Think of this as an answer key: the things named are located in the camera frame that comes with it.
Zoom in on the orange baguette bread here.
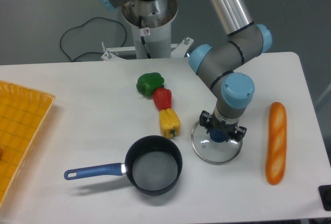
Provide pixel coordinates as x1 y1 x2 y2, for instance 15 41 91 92
265 102 287 185

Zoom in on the yellow bell pepper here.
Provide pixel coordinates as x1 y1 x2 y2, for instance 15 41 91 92
159 108 180 139

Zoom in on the black floor cable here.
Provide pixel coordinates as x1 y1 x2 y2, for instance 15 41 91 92
59 17 128 63

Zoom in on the yellow plastic basket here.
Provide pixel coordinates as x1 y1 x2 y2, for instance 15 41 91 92
1 81 56 203

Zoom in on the green bell pepper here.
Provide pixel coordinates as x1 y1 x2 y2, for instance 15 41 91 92
136 72 164 97

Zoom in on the red bell pepper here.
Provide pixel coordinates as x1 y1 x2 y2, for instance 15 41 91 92
153 87 172 111

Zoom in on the black device at corner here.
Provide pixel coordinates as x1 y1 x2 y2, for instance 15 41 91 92
318 185 331 212

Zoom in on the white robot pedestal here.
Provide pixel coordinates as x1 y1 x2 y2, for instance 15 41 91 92
101 0 194 61

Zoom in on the glass lid blue knob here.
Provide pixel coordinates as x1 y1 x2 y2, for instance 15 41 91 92
191 122 243 165

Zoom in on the black saucepan blue handle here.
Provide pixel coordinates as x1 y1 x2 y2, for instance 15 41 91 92
64 136 183 196

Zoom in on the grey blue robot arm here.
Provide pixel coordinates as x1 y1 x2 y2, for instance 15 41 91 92
101 0 273 143

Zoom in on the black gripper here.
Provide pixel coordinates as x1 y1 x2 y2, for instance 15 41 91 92
199 110 247 142

